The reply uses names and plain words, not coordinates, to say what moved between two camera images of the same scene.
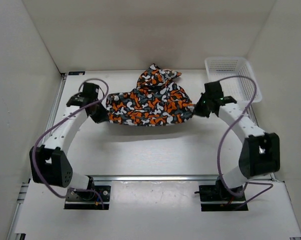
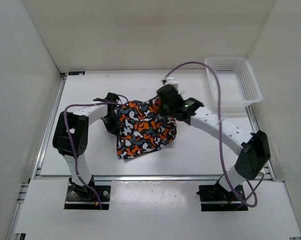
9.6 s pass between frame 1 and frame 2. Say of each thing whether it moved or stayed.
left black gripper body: moved
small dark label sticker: stayed
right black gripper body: moved
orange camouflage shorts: moved
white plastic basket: stayed
